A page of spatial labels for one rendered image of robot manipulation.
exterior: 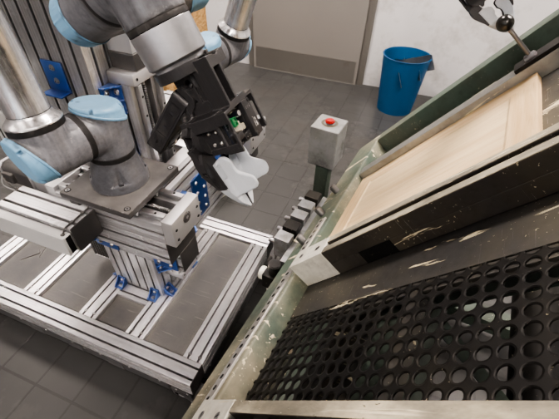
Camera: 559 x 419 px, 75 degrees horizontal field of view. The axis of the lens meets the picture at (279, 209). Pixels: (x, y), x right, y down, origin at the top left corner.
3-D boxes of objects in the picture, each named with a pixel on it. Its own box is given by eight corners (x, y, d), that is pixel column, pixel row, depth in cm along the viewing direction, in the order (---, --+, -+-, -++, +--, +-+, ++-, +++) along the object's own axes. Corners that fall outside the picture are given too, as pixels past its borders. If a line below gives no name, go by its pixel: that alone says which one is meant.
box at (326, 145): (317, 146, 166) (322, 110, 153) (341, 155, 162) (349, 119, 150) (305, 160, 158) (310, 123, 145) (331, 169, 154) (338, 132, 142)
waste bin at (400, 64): (422, 103, 368) (441, 46, 330) (418, 123, 337) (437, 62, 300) (375, 95, 380) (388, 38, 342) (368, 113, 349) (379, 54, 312)
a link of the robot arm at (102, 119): (145, 145, 96) (132, 96, 86) (100, 170, 87) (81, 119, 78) (116, 130, 100) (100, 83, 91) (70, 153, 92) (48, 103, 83)
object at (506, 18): (525, 63, 90) (492, 21, 87) (542, 52, 87) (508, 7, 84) (525, 68, 87) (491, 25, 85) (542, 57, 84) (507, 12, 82)
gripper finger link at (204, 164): (222, 196, 49) (187, 139, 45) (214, 197, 50) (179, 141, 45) (238, 176, 52) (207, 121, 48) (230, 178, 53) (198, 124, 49)
